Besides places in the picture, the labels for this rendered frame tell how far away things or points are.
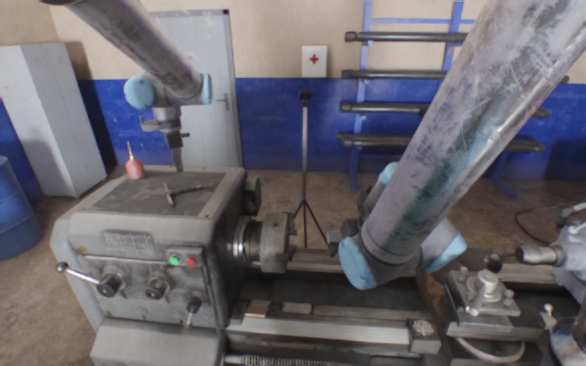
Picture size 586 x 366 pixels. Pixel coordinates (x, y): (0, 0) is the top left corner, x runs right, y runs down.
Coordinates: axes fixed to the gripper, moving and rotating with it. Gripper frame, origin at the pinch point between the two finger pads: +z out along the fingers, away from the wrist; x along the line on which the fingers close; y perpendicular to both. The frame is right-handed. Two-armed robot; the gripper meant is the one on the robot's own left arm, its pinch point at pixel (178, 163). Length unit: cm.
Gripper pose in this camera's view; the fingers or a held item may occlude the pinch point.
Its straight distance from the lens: 115.5
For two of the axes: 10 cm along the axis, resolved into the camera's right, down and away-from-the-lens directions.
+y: 8.8, -2.3, 4.2
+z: 0.1, 8.8, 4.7
